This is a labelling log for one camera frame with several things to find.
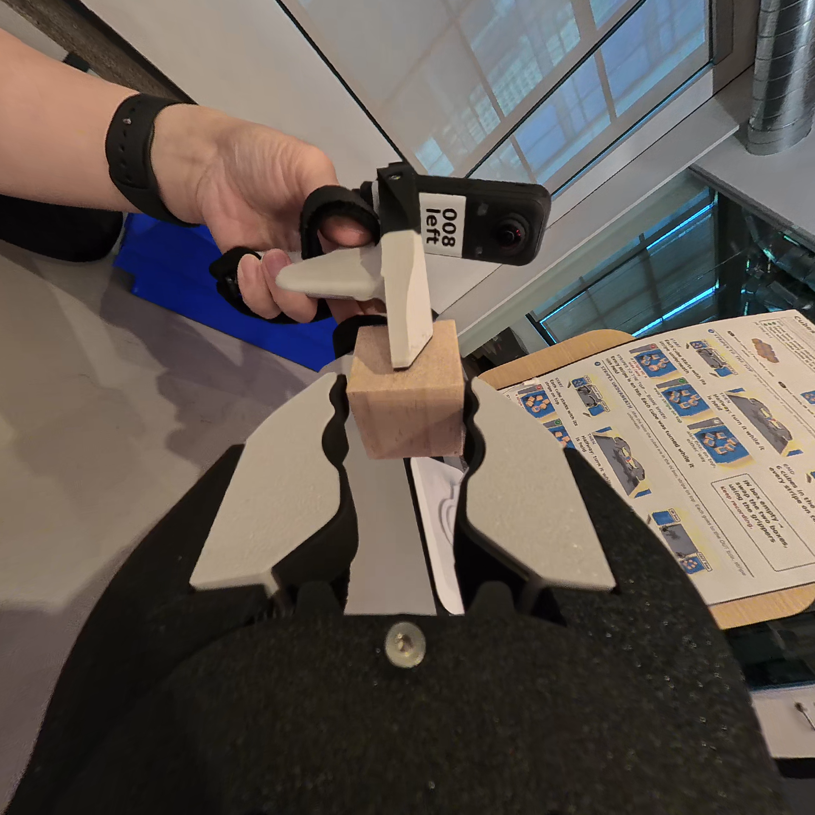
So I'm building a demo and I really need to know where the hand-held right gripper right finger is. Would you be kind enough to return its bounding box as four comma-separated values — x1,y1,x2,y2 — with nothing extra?
452,377,618,594

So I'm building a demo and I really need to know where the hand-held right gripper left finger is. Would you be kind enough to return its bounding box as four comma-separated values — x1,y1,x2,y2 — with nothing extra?
188,372,359,594

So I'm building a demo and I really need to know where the person's left hand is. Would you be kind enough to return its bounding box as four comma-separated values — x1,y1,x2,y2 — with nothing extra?
153,105,389,326

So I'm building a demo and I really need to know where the printed instruction sheet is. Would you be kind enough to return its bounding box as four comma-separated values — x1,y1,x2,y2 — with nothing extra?
503,312,815,609

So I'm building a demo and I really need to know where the large glass window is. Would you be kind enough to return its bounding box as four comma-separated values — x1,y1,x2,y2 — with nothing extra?
280,0,720,192

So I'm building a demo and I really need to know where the silver ventilation duct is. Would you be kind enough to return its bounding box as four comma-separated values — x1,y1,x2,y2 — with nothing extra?
745,0,815,157

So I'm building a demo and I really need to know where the black wristband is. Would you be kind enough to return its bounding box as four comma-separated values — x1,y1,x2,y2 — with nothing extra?
105,93,198,227

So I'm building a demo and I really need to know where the person's left forearm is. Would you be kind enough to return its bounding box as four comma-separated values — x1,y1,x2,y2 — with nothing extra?
0,28,138,214

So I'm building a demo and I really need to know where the wooden document stand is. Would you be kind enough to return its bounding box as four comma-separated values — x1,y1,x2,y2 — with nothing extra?
410,310,815,631

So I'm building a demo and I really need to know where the blue striped wooden cube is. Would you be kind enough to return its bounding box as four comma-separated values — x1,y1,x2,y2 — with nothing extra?
346,320,467,461

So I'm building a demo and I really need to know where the blue plastic bin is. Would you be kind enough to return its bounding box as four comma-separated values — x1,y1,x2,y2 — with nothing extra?
113,212,338,373

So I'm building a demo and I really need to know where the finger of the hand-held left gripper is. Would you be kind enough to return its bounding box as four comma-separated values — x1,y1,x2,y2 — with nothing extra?
381,229,436,371

